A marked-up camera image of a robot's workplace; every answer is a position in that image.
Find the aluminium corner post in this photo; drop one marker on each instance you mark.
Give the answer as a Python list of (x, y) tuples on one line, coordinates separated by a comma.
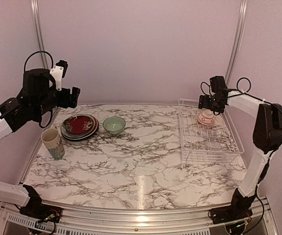
[(38, 32), (237, 39)]

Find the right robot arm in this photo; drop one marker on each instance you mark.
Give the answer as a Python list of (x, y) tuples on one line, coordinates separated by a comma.
[(267, 133)]

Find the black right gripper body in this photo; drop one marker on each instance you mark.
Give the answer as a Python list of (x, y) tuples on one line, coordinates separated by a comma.
[(212, 104)]

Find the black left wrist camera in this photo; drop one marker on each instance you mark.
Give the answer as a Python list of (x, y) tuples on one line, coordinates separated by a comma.
[(58, 72)]

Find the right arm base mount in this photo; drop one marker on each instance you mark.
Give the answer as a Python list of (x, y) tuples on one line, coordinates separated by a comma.
[(231, 213)]

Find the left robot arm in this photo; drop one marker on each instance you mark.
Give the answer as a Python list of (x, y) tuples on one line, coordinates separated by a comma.
[(41, 93)]

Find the white wire dish rack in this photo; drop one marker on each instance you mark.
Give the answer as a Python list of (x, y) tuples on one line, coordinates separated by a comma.
[(218, 143)]

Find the pale green flower bowl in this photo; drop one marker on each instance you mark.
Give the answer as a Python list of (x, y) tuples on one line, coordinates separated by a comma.
[(114, 125)]

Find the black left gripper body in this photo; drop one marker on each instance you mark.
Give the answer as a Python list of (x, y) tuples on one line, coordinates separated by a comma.
[(47, 102)]

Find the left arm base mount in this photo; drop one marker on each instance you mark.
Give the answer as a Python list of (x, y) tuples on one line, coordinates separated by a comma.
[(35, 208)]

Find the aluminium front frame rail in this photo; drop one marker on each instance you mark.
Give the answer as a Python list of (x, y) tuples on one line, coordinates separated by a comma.
[(80, 220)]

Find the red green leaf plate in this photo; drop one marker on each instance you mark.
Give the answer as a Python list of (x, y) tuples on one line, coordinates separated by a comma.
[(95, 129)]

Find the black rimmed cream plate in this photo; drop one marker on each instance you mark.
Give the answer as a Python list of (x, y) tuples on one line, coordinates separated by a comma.
[(83, 138)]

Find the dark red flower plate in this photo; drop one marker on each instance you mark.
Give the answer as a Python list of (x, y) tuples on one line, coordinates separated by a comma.
[(79, 124)]

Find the aluminium right corner post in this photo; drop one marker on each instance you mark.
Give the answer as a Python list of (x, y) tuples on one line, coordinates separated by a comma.
[(237, 39)]

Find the aluminium left corner post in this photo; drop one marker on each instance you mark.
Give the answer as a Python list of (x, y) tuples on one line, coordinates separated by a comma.
[(38, 32)]

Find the pale green flower plate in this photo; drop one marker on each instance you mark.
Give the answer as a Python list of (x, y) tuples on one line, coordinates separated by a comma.
[(91, 129)]

